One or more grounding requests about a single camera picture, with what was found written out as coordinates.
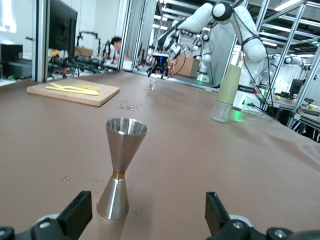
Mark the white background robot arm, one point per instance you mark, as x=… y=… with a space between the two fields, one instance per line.
x=292 y=60
x=206 y=57

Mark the yellow plastic knife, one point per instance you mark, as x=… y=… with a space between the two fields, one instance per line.
x=75 y=91

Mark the black monitor screen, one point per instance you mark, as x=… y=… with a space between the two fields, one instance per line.
x=62 y=25

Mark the yellow lemon slice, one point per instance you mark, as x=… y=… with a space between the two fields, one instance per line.
x=95 y=88
x=83 y=86

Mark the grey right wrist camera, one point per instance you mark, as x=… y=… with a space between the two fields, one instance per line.
x=160 y=57

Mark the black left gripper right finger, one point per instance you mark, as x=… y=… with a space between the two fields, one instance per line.
x=215 y=212

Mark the green sleeved glass bottle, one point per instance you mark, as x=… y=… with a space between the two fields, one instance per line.
x=227 y=95

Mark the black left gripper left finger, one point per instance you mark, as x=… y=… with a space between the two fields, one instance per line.
x=77 y=212

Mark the brown cardboard box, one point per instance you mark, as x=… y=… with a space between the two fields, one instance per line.
x=186 y=66

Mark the small clear glass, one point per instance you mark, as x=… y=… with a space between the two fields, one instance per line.
x=153 y=85

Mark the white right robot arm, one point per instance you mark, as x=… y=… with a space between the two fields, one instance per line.
x=250 y=42

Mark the wooden cutting board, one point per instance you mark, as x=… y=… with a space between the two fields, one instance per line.
x=75 y=96

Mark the spilled liquid drops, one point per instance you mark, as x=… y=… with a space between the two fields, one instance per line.
x=128 y=105

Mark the yellow plastic fork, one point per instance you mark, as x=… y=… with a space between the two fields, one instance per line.
x=60 y=86

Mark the seated person dark hair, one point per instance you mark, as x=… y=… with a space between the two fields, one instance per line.
x=115 y=46

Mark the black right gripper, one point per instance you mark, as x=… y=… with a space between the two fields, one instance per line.
x=158 y=66

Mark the steel double-cone jigger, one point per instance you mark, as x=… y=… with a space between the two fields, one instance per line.
x=122 y=140

